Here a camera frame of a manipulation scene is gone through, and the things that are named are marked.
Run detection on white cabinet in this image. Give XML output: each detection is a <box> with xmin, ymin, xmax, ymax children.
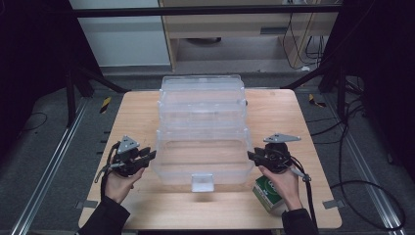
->
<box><xmin>68</xmin><ymin>0</ymin><xmax>172</xmax><ymax>69</ymax></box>

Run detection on black horizontal metal bar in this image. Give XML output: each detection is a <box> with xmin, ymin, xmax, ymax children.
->
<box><xmin>72</xmin><ymin>4</ymin><xmax>343</xmax><ymax>19</ymax></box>

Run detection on yellow and black tape strip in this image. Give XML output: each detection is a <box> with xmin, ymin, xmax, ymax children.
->
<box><xmin>307</xmin><ymin>93</ymin><xmax>328</xmax><ymax>109</ymax></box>
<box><xmin>99</xmin><ymin>95</ymin><xmax>113</xmax><ymax>115</ymax></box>

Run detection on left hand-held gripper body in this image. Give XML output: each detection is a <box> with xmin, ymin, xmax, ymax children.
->
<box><xmin>112</xmin><ymin>134</ymin><xmax>145</xmax><ymax>178</ymax></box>

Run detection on clear plastic storage box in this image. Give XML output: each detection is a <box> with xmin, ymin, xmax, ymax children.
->
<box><xmin>152</xmin><ymin>74</ymin><xmax>256</xmax><ymax>194</ymax></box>

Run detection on aluminium floor rail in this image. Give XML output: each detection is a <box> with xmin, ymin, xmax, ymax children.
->
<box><xmin>322</xmin><ymin>96</ymin><xmax>408</xmax><ymax>235</ymax></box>
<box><xmin>11</xmin><ymin>97</ymin><xmax>90</xmax><ymax>235</ymax></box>

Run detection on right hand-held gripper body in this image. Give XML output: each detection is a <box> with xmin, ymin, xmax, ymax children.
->
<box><xmin>262</xmin><ymin>132</ymin><xmax>302</xmax><ymax>174</ymax></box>

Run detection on thin black floor cable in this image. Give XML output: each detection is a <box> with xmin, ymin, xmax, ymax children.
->
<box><xmin>19</xmin><ymin>112</ymin><xmax>49</xmax><ymax>133</ymax></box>

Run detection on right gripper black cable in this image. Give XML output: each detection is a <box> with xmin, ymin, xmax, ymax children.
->
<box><xmin>287</xmin><ymin>156</ymin><xmax>319</xmax><ymax>229</ymax></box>

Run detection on black metal stand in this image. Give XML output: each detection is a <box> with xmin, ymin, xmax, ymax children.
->
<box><xmin>64</xmin><ymin>63</ymin><xmax>131</xmax><ymax>129</ymax></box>
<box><xmin>280</xmin><ymin>60</ymin><xmax>347</xmax><ymax>122</ymax></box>

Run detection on looped black floor cable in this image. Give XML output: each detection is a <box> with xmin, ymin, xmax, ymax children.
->
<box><xmin>330</xmin><ymin>179</ymin><xmax>407</xmax><ymax>231</ymax></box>

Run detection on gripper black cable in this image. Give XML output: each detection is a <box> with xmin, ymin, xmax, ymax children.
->
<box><xmin>93</xmin><ymin>140</ymin><xmax>122</xmax><ymax>201</ymax></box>
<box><xmin>287</xmin><ymin>156</ymin><xmax>319</xmax><ymax>229</ymax></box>

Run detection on dark curtain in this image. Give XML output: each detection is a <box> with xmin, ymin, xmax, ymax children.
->
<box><xmin>326</xmin><ymin>0</ymin><xmax>415</xmax><ymax>184</ymax></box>
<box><xmin>0</xmin><ymin>0</ymin><xmax>101</xmax><ymax>161</ymax></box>

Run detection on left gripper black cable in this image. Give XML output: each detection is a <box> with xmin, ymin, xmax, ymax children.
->
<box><xmin>93</xmin><ymin>140</ymin><xmax>122</xmax><ymax>201</ymax></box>

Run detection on person's left hand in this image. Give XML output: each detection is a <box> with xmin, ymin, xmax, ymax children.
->
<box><xmin>103</xmin><ymin>165</ymin><xmax>147</xmax><ymax>205</ymax></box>

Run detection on black cables under desk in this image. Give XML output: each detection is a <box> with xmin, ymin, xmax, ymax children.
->
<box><xmin>281</xmin><ymin>12</ymin><xmax>328</xmax><ymax>71</ymax></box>

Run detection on person's right hand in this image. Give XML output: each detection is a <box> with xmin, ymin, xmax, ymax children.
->
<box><xmin>257</xmin><ymin>164</ymin><xmax>303</xmax><ymax>212</ymax></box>

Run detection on light wooden desk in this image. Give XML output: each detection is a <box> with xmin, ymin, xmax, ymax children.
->
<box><xmin>158</xmin><ymin>0</ymin><xmax>341</xmax><ymax>71</ymax></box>

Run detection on green and white carton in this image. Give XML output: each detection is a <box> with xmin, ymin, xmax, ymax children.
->
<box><xmin>252</xmin><ymin>174</ymin><xmax>286</xmax><ymax>214</ymax></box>

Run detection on grey table bracket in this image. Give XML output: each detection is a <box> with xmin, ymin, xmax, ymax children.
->
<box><xmin>74</xmin><ymin>200</ymin><xmax>99</xmax><ymax>211</ymax></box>
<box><xmin>322</xmin><ymin>199</ymin><xmax>346</xmax><ymax>211</ymax></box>

